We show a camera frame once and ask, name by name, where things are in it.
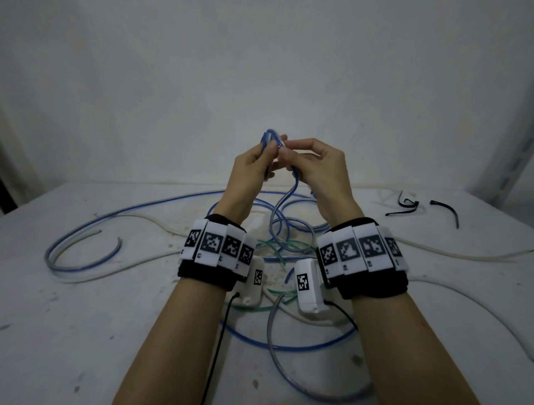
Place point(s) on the person's left forearm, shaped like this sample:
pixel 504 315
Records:
pixel 175 346

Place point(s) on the white perforated shelf upright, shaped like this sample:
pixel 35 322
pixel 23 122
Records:
pixel 509 167

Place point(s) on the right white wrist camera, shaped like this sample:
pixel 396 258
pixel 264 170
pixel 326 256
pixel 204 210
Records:
pixel 308 292

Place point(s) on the white zip tie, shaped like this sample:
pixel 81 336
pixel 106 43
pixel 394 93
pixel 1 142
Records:
pixel 386 199

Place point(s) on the black marker wristband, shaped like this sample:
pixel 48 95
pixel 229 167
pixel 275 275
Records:
pixel 363 254
pixel 212 250

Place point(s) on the long black cable tie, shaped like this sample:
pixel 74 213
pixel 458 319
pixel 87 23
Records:
pixel 448 206

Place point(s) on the person's right forearm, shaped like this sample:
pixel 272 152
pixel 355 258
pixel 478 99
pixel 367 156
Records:
pixel 409 354

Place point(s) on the curled black cable tie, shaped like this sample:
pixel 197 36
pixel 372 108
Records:
pixel 402 202

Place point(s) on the person's left hand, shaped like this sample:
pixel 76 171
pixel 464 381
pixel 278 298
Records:
pixel 246 179

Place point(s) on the black metal frame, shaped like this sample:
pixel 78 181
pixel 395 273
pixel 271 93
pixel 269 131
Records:
pixel 6 196

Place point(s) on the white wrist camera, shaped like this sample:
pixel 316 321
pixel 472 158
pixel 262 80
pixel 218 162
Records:
pixel 308 292
pixel 254 283

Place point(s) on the left black marker wristband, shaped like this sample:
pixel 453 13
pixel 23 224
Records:
pixel 212 250

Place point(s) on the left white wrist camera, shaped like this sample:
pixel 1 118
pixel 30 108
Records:
pixel 254 283

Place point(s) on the right black marker wristband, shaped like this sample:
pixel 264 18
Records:
pixel 363 254

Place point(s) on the person's right hand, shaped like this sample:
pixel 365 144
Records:
pixel 329 179

